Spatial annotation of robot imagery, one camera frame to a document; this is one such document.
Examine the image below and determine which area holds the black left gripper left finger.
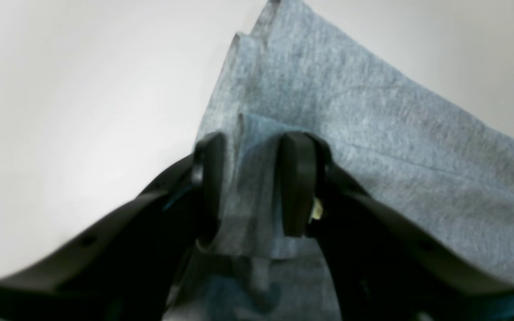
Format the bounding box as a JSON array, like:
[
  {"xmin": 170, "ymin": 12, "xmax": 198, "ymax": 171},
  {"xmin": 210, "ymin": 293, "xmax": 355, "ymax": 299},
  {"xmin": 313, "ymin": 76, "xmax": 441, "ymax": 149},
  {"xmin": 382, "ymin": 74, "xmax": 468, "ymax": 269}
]
[{"xmin": 0, "ymin": 132, "xmax": 226, "ymax": 321}]

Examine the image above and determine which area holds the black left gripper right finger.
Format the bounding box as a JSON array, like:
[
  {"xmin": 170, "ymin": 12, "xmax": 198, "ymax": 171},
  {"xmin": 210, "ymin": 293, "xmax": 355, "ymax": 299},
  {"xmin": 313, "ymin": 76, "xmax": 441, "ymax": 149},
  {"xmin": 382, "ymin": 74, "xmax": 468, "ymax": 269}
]
[{"xmin": 279, "ymin": 132, "xmax": 514, "ymax": 321}]

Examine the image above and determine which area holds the grey T-shirt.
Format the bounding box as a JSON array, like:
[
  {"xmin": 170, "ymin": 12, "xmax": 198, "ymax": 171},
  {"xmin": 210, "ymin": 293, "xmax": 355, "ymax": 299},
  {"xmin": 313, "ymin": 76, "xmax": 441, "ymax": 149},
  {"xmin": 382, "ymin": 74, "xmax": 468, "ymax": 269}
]
[{"xmin": 163, "ymin": 0, "xmax": 514, "ymax": 321}]

